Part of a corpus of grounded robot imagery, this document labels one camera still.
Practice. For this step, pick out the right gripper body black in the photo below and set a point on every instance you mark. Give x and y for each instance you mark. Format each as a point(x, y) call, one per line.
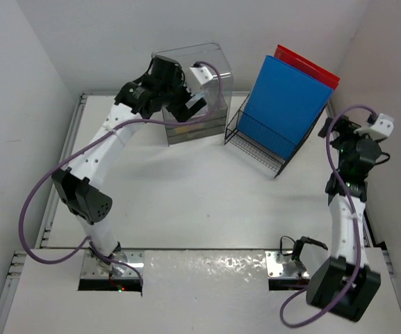
point(345, 141)

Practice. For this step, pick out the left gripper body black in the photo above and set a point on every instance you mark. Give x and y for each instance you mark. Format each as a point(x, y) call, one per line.
point(176, 94)

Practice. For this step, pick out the clear plastic drawer unit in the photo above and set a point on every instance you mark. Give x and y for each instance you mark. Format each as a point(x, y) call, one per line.
point(217, 93)

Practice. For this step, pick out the blue folder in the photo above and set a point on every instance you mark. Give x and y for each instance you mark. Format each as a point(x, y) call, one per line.
point(286, 99)

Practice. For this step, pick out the red folder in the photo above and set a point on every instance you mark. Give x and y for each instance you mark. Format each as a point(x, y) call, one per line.
point(306, 66)

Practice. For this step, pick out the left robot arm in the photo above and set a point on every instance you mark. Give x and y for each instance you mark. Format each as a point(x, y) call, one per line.
point(79, 182)

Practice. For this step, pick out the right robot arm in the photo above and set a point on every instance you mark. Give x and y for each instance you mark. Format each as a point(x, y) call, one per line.
point(341, 272)

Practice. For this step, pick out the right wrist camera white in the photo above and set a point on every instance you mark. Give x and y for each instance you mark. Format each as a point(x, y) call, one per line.
point(379, 130)

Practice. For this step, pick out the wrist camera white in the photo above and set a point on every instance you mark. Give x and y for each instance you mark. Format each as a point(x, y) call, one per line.
point(379, 130)
point(197, 77)

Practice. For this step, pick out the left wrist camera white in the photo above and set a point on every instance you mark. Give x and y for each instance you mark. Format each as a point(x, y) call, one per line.
point(197, 77)

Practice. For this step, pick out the black wire mesh rack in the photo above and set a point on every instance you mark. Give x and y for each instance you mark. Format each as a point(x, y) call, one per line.
point(260, 142)

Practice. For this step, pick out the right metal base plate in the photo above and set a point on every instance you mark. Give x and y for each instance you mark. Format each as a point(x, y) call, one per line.
point(280, 267)

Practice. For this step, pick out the metal base plate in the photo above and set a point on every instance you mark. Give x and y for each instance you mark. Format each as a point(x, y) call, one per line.
point(94, 268)
point(280, 267)

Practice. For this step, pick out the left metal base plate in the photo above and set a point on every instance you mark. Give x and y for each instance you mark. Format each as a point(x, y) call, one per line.
point(94, 268)

